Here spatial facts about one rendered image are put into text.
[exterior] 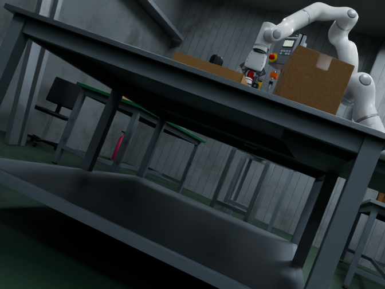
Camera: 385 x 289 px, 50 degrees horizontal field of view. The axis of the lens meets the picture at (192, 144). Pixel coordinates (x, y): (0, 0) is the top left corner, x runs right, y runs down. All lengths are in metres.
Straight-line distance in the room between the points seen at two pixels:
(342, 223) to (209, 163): 5.78
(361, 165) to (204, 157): 5.83
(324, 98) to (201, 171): 5.49
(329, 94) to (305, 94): 0.10
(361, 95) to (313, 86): 0.56
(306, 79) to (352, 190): 0.54
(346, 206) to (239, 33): 6.36
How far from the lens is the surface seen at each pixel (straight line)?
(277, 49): 2.76
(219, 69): 1.44
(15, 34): 1.81
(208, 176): 7.05
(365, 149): 1.39
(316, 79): 1.73
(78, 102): 4.05
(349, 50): 2.39
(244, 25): 7.59
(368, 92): 2.26
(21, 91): 4.33
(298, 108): 1.36
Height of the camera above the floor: 0.54
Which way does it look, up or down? 2 degrees up
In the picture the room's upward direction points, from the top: 22 degrees clockwise
